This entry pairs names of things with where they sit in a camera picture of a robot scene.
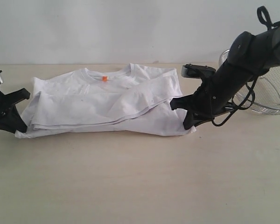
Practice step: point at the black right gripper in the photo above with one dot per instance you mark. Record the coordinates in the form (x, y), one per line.
(199, 106)

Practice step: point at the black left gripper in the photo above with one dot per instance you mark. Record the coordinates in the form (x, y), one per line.
(10, 120)

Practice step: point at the white t-shirt red logo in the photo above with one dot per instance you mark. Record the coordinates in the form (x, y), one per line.
(135, 98)

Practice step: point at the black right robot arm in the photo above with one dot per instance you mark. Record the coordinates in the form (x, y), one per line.
(250, 56)

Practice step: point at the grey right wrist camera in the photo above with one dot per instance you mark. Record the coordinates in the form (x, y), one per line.
(197, 71)

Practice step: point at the metal wire mesh basket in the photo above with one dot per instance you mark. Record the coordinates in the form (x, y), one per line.
(267, 94)

